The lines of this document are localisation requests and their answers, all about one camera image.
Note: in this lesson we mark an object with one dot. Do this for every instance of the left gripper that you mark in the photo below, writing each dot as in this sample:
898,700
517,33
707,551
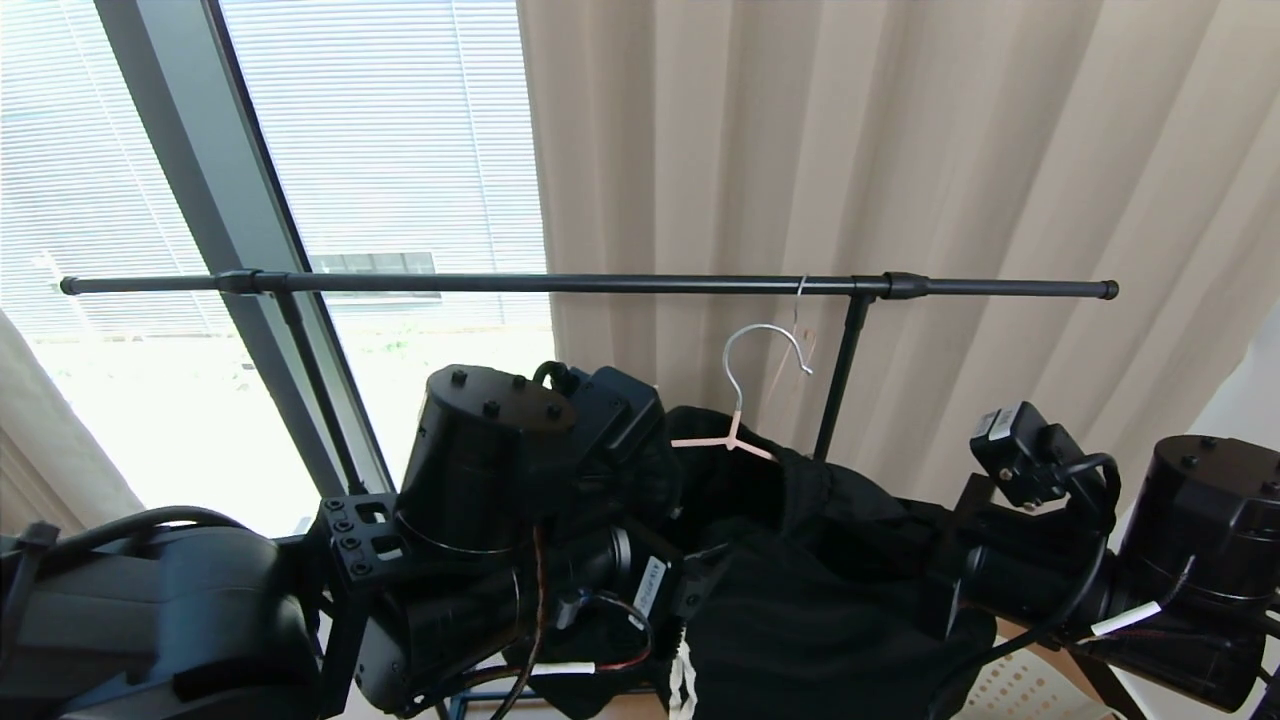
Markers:
590,580

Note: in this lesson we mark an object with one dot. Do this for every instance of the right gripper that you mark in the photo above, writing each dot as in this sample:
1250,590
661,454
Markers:
1010,570

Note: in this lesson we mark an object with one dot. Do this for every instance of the black shorts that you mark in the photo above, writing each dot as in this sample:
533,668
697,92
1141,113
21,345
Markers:
820,580

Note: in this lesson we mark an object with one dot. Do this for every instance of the pink clothes hanger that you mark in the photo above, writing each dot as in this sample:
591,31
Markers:
738,440
803,300

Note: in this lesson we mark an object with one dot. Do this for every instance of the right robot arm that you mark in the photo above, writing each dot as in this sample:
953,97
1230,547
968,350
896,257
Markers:
1210,530

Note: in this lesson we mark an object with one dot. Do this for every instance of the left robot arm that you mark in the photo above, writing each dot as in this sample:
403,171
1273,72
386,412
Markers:
150,620

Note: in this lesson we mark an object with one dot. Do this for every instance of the white laundry basket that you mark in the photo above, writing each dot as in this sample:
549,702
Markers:
1020,690

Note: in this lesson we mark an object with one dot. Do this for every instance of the black clothes rack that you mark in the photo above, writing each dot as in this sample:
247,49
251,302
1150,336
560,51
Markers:
600,284

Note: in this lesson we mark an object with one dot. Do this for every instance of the beige curtain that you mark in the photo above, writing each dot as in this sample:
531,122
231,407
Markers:
950,150
50,450

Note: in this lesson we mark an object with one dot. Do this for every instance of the window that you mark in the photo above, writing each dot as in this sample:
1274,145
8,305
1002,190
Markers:
400,150

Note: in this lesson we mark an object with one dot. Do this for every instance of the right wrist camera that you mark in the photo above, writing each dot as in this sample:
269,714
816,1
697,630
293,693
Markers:
1020,450

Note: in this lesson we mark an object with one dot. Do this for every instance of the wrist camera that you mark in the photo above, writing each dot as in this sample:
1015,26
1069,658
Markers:
1020,450
615,410

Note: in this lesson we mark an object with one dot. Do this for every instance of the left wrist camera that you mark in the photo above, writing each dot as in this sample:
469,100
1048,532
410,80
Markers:
615,410

